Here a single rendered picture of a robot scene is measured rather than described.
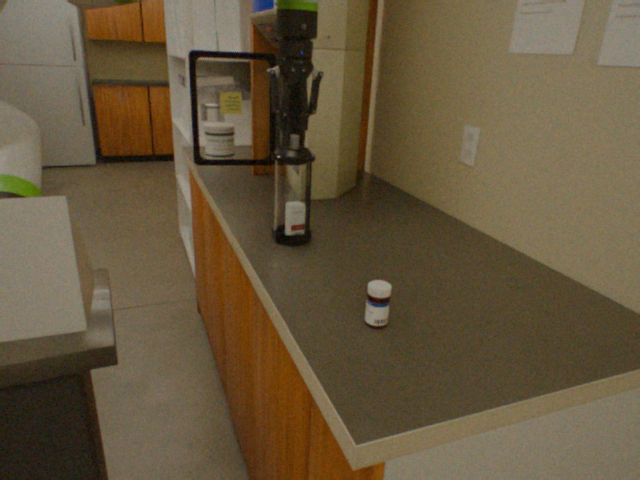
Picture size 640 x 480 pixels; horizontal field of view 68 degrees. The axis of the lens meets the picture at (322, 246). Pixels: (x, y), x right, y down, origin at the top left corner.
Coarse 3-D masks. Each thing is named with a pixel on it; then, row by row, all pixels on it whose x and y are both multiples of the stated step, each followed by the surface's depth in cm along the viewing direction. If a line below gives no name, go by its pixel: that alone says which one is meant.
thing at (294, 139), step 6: (294, 138) 114; (294, 144) 115; (276, 150) 115; (282, 150) 114; (288, 150) 113; (294, 150) 113; (300, 150) 114; (306, 150) 115; (288, 156) 113; (294, 156) 113; (300, 156) 113; (306, 156) 114
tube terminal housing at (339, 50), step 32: (320, 0) 138; (352, 0) 144; (320, 32) 141; (352, 32) 149; (320, 64) 145; (352, 64) 154; (320, 96) 148; (352, 96) 159; (320, 128) 152; (352, 128) 165; (320, 160) 156; (352, 160) 172; (320, 192) 160
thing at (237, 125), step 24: (216, 72) 166; (240, 72) 168; (264, 72) 170; (216, 96) 169; (240, 96) 171; (264, 96) 173; (216, 120) 172; (240, 120) 174; (264, 120) 176; (216, 144) 175; (240, 144) 177; (264, 144) 179
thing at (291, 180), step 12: (276, 156) 113; (312, 156) 115; (276, 168) 116; (288, 168) 114; (300, 168) 114; (276, 180) 117; (288, 180) 115; (300, 180) 115; (276, 192) 118; (288, 192) 116; (300, 192) 116; (276, 204) 119; (288, 204) 117; (300, 204) 117; (276, 216) 120; (288, 216) 118; (300, 216) 119; (276, 228) 121; (288, 228) 119; (300, 228) 120
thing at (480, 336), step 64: (256, 192) 165; (384, 192) 173; (256, 256) 114; (320, 256) 116; (384, 256) 118; (448, 256) 120; (512, 256) 122; (320, 320) 88; (448, 320) 90; (512, 320) 91; (576, 320) 92; (320, 384) 71; (384, 384) 72; (448, 384) 72; (512, 384) 73; (576, 384) 74; (384, 448) 62
